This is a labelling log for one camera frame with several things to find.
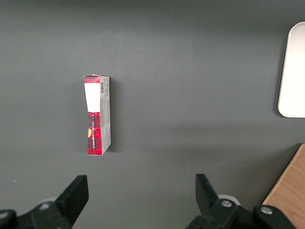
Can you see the wooden drawer cabinet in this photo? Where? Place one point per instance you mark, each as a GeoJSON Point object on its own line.
{"type": "Point", "coordinates": [290, 190]}

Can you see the beige rectangular tray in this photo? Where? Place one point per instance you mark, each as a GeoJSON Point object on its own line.
{"type": "Point", "coordinates": [295, 71]}

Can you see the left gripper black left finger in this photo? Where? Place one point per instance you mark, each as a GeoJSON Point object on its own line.
{"type": "Point", "coordinates": [47, 214]}

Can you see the red plaid cardboard box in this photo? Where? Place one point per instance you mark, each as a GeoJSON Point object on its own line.
{"type": "Point", "coordinates": [95, 133]}

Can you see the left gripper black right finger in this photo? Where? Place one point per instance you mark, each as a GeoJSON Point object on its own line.
{"type": "Point", "coordinates": [226, 217]}

